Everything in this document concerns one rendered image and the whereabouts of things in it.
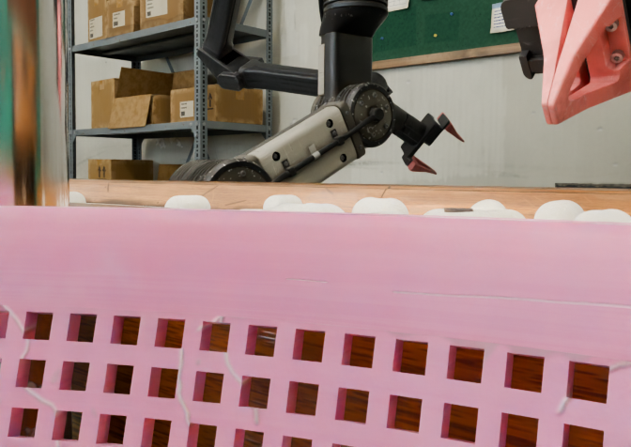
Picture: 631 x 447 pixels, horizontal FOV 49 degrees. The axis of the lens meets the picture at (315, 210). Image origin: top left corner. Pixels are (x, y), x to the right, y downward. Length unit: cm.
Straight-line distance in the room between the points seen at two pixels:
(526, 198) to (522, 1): 12
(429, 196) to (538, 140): 203
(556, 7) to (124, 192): 47
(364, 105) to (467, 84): 154
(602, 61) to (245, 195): 31
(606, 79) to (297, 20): 285
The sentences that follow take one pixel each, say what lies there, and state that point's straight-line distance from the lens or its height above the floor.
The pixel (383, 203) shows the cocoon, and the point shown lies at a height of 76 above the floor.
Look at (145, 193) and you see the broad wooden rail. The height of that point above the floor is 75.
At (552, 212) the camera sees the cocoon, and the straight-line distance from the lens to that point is 35.
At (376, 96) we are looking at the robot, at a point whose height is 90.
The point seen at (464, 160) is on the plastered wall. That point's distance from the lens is 265.
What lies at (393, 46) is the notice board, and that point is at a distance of 285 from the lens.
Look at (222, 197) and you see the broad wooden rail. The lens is 63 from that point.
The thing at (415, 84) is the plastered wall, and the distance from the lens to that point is 279.
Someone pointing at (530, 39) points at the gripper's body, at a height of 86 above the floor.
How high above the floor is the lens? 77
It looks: 3 degrees down
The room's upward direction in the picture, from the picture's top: straight up
